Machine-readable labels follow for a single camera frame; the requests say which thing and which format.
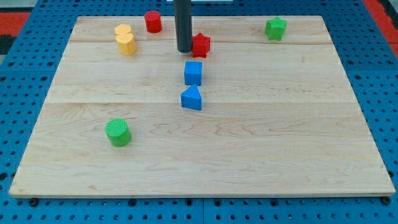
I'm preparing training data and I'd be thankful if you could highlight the light wooden board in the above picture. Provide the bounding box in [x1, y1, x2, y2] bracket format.
[9, 16, 396, 198]

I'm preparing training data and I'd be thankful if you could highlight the blue triangle block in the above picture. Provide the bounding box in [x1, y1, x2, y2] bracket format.
[180, 84, 202, 111]

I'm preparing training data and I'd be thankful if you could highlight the blue cube block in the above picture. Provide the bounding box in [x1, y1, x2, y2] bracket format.
[184, 61, 203, 86]

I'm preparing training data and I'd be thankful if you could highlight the red star block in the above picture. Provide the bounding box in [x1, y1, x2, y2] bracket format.
[192, 32, 211, 58]

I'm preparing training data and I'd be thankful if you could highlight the green cylinder block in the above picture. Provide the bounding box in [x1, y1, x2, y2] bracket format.
[105, 118, 131, 147]

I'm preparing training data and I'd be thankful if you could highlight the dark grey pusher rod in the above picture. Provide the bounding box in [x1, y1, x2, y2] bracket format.
[174, 0, 192, 53]

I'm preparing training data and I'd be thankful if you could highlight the yellow heart block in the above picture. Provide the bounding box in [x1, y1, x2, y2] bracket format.
[115, 33, 137, 55]

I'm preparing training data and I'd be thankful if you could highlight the red cylinder block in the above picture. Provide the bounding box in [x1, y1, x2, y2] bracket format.
[144, 11, 162, 34]

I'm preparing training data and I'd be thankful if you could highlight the yellow hexagon block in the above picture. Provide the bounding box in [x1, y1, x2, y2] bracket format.
[114, 24, 132, 35]

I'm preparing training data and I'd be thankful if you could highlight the green star block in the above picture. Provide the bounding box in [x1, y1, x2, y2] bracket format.
[264, 17, 287, 41]

